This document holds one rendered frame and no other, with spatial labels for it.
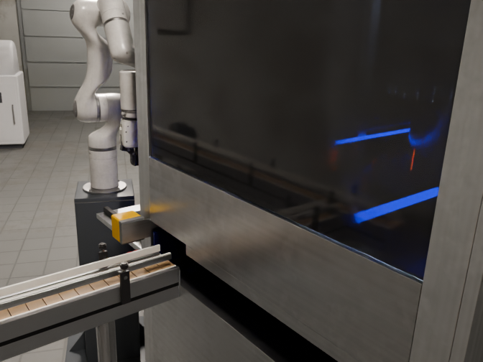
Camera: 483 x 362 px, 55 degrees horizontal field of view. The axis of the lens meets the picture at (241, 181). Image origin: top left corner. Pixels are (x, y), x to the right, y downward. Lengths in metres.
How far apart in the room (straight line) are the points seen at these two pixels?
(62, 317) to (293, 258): 0.58
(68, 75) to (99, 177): 7.47
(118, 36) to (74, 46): 7.77
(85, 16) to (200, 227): 1.07
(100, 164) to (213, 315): 1.08
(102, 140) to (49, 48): 7.50
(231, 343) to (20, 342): 0.48
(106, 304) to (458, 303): 0.84
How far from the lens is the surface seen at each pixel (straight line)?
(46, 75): 9.59
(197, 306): 1.29
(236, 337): 1.18
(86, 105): 2.05
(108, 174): 2.14
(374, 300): 0.82
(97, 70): 2.03
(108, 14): 1.80
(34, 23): 9.56
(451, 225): 0.71
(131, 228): 1.39
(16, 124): 6.70
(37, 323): 1.21
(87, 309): 1.24
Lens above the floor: 1.56
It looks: 18 degrees down
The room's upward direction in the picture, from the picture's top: 2 degrees clockwise
